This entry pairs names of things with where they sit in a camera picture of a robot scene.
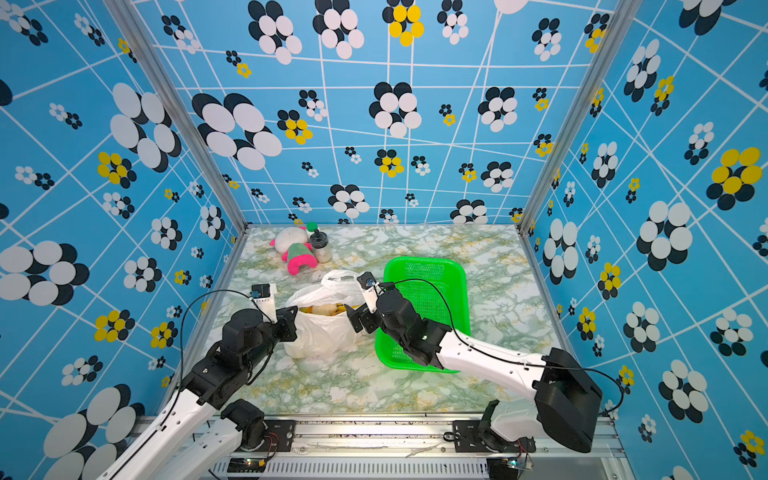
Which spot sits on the aluminium corner post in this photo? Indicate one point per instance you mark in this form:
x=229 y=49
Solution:
x=128 y=22
x=620 y=23

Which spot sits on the green plastic basket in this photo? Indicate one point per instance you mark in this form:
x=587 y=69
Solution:
x=437 y=289

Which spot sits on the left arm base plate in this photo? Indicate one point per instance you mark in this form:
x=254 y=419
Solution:
x=269 y=436

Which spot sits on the white plastic bag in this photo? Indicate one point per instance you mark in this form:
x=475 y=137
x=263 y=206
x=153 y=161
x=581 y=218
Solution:
x=323 y=336

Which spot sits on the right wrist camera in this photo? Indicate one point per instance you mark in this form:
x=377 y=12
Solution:
x=367 y=285

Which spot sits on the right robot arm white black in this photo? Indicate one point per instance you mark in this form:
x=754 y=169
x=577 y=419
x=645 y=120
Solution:
x=565 y=400

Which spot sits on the green cap white bottle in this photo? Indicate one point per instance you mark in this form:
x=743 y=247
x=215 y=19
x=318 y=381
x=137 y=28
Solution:
x=312 y=228

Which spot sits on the clear shaker jar black lid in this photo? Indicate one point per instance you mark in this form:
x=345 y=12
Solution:
x=320 y=246

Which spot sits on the left aluminium corner post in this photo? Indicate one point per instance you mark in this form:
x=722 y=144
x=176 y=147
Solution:
x=128 y=22

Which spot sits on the aluminium front rail frame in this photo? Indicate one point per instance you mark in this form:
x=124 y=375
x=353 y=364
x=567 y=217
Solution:
x=412 y=447

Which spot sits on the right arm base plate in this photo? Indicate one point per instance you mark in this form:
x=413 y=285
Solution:
x=472 y=436

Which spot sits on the yellow banana toy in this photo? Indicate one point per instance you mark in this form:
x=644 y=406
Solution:
x=325 y=309

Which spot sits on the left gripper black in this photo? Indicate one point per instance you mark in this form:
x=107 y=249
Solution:
x=286 y=321

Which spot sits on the pink white plush toy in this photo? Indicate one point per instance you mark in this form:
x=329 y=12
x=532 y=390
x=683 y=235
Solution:
x=295 y=249

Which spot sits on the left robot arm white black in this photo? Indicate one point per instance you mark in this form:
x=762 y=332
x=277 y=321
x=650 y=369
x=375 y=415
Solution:
x=200 y=425

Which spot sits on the right aluminium corner post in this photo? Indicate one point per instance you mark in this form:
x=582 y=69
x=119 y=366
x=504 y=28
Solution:
x=620 y=23

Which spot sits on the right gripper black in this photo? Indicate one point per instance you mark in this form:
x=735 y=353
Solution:
x=367 y=317

